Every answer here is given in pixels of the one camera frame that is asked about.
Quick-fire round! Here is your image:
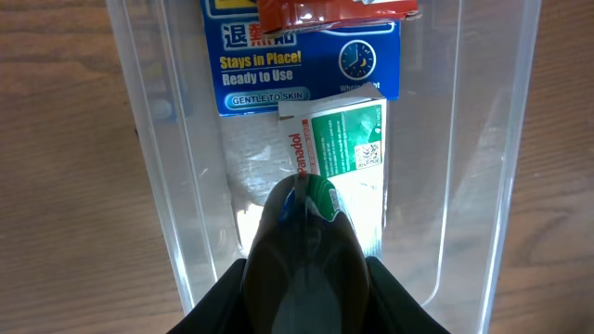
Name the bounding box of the blue Kool Fever box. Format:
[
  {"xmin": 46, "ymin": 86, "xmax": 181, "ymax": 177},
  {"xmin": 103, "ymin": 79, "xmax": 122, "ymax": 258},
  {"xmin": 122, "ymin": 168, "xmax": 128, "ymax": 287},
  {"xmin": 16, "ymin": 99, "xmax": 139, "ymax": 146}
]
[{"xmin": 200, "ymin": 0, "xmax": 401, "ymax": 117}]

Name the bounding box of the dark bottle white cap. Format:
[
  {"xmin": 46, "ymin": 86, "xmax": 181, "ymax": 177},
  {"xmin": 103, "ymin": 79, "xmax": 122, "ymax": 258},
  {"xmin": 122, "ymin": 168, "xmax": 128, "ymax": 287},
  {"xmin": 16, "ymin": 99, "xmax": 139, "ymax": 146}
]
[{"xmin": 241, "ymin": 173, "xmax": 370, "ymax": 333}]

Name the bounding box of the green white medicine box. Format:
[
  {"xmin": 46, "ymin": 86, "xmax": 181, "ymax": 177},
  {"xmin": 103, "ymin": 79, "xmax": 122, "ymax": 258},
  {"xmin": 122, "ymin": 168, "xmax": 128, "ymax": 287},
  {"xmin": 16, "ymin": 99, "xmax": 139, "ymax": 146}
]
[{"xmin": 278, "ymin": 83, "xmax": 387, "ymax": 257}]

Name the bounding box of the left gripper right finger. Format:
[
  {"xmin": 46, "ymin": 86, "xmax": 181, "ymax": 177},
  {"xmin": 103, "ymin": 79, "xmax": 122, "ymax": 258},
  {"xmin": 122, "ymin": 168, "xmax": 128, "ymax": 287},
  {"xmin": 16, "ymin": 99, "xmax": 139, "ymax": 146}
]
[{"xmin": 364, "ymin": 256, "xmax": 449, "ymax": 334}]

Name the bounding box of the clear plastic container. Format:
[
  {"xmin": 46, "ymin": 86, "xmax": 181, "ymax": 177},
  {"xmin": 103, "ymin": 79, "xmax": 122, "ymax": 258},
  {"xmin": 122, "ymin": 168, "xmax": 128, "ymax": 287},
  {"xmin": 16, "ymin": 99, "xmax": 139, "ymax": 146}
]
[{"xmin": 107, "ymin": 0, "xmax": 540, "ymax": 333}]

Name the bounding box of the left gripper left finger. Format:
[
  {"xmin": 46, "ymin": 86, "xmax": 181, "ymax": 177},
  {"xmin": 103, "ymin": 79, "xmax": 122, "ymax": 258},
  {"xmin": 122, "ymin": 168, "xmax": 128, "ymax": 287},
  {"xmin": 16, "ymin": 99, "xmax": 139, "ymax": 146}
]
[{"xmin": 167, "ymin": 259, "xmax": 249, "ymax": 334}]

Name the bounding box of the red small box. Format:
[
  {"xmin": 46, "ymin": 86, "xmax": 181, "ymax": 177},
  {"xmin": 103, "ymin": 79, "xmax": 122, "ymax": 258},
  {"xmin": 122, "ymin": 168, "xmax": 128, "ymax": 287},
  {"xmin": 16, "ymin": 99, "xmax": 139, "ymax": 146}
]
[{"xmin": 256, "ymin": 0, "xmax": 420, "ymax": 34}]

